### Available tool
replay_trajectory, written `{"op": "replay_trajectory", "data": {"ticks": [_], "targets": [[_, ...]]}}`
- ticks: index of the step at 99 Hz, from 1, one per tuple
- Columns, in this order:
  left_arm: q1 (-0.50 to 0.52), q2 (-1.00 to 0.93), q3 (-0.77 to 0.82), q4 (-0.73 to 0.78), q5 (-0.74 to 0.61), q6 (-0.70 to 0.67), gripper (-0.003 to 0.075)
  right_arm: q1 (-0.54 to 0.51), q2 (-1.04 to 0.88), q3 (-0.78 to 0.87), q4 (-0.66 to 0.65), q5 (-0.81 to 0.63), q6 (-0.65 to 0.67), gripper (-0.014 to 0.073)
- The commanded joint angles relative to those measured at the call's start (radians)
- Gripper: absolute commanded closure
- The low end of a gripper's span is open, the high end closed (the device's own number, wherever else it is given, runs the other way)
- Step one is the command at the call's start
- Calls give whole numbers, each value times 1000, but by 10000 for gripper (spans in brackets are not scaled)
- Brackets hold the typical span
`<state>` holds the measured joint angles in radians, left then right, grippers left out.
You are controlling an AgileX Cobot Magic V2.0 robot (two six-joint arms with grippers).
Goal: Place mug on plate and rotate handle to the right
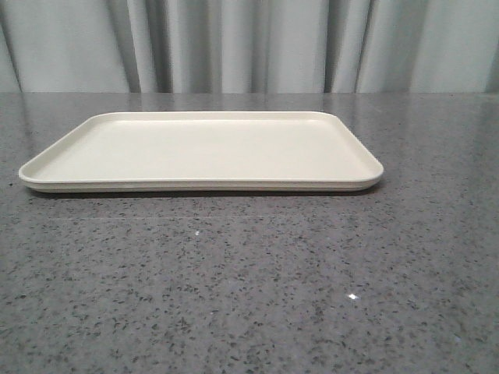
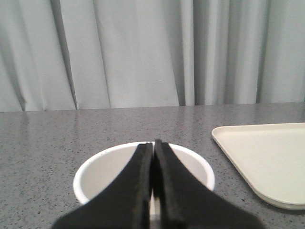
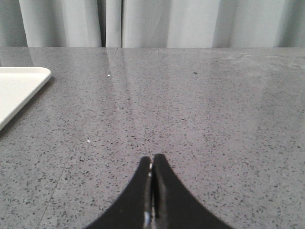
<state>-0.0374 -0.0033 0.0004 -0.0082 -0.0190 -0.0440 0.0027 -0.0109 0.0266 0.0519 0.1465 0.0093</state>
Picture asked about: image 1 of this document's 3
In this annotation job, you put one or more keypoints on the cream rectangular plastic tray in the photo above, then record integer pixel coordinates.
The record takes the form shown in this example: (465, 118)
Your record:
(167, 151)

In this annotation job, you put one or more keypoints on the grey pleated curtain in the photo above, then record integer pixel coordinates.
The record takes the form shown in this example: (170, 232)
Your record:
(234, 47)

